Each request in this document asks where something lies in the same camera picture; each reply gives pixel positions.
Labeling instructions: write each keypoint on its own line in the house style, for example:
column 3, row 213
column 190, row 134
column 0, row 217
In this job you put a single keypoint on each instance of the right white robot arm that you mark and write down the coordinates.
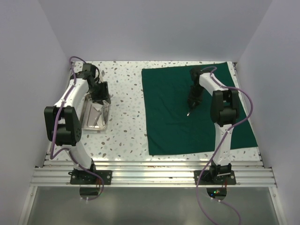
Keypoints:
column 224, row 112

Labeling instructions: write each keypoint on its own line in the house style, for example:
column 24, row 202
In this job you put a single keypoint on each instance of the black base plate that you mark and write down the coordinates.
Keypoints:
column 84, row 178
column 207, row 179

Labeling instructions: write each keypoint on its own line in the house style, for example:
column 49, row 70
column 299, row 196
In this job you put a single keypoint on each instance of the stainless steel tray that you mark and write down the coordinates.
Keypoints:
column 86, row 108

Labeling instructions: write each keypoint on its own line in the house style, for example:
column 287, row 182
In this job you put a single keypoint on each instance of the steel forceps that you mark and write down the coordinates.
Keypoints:
column 105, row 114

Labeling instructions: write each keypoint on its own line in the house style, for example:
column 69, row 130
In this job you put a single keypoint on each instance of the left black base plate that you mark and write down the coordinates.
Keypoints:
column 84, row 178

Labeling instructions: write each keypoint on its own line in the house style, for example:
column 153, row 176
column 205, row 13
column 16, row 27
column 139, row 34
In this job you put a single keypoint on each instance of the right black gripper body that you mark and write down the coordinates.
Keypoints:
column 196, row 93

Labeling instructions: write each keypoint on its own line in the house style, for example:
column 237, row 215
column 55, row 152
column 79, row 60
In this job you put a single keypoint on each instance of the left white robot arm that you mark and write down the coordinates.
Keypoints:
column 63, row 126

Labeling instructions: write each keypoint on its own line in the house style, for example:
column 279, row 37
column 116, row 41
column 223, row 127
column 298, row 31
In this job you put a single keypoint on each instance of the steel scissors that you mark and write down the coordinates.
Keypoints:
column 94, row 119

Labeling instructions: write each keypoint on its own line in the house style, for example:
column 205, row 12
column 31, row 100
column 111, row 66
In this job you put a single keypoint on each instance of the green surgical drape cloth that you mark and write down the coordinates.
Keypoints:
column 169, row 130

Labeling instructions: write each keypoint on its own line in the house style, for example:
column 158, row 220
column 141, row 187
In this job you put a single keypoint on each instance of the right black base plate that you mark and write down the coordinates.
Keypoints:
column 207, row 179

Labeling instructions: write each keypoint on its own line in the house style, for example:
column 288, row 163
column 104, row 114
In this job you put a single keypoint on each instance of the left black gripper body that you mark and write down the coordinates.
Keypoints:
column 99, row 92

